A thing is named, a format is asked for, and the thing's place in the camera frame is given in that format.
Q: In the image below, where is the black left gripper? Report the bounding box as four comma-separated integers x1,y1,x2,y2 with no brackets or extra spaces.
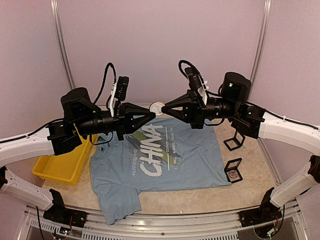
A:
75,101,156,141

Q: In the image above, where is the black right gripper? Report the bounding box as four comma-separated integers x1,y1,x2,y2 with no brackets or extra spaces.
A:
161,89,240,129

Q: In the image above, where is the light blue printed t-shirt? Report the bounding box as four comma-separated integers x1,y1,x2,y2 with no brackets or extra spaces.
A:
90,118,229,225

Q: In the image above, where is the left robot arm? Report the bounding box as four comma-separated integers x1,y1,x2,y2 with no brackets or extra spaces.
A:
0,87,156,228

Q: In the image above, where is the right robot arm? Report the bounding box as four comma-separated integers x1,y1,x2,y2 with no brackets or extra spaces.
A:
161,72,320,227

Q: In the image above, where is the black display case with brooch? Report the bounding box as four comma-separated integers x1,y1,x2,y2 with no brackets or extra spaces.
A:
224,158,243,184

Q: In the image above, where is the dark round brooch in case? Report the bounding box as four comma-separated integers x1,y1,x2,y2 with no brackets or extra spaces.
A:
228,169,239,181

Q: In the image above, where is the black open display case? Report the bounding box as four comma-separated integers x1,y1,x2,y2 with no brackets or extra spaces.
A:
223,130,246,152

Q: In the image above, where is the yellow plastic bin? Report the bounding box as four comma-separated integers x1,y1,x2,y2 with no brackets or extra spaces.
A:
32,137,94,186

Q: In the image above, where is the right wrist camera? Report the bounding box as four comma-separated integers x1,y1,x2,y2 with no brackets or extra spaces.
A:
184,67,208,106

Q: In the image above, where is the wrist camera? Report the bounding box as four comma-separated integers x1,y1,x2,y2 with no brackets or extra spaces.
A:
184,67,208,106
106,76,129,117

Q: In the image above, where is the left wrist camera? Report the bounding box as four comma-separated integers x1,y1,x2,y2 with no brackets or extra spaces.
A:
106,76,129,117

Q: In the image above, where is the aluminium corner post right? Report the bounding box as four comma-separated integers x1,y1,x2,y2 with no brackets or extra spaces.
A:
248,0,272,81

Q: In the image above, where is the aluminium corner post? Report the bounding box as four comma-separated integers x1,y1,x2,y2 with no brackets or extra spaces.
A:
248,0,272,81
49,0,76,90

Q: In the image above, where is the aluminium corner post left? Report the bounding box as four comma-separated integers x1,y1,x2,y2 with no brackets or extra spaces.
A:
49,0,76,90

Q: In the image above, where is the aluminium table front rail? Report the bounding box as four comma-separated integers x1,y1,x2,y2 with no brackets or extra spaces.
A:
13,199,311,240

